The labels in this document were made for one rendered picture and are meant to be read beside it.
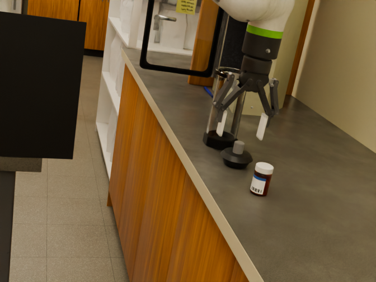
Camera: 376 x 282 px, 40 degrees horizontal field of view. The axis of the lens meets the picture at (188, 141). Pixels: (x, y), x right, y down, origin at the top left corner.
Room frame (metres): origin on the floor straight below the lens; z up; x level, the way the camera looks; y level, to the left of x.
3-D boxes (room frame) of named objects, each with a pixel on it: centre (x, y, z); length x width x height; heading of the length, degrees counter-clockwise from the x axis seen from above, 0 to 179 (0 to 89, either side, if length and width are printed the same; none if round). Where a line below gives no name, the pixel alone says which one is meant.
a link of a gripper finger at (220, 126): (1.31, -0.08, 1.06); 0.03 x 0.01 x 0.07; 18
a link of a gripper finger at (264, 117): (1.34, -0.19, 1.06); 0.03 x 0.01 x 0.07; 18
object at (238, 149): (1.33, -0.14, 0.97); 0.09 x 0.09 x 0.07
